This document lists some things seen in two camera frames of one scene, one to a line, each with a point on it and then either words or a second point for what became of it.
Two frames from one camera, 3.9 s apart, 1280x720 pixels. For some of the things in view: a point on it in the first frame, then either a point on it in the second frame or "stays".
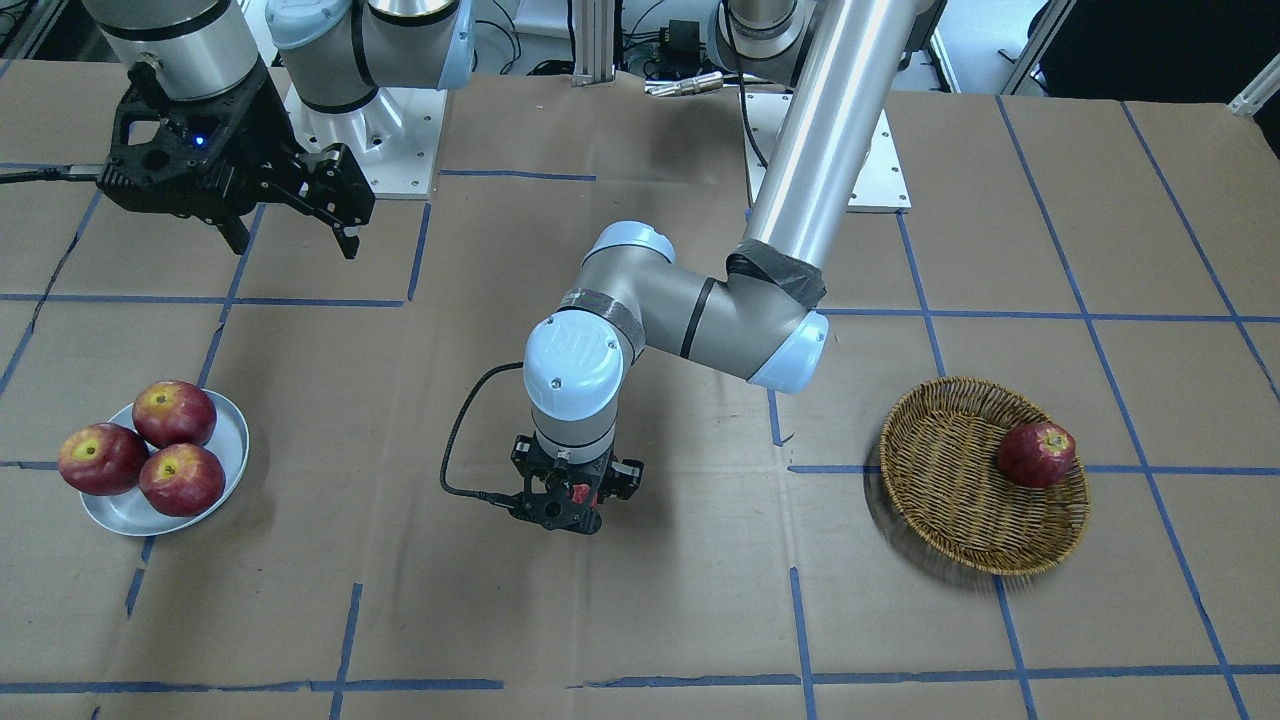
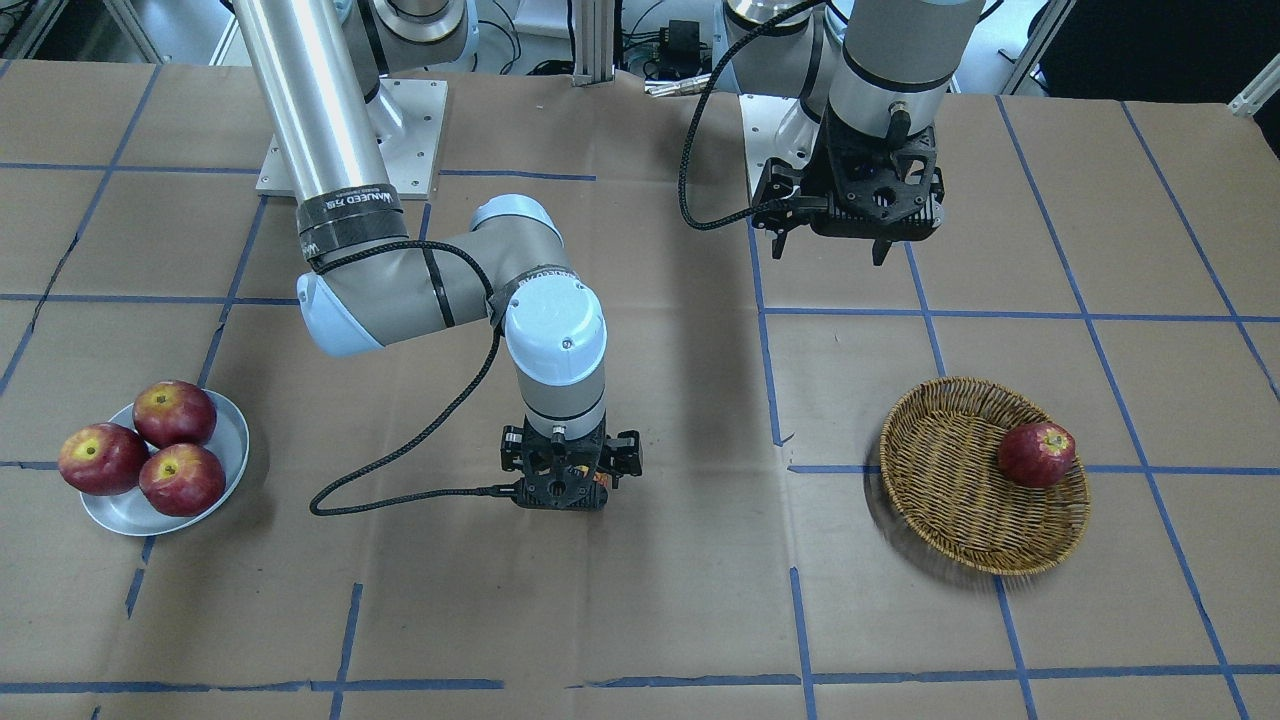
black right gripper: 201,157 -> 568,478
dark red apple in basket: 1036,455 stays
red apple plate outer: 103,458 stays
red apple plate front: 182,479 stays
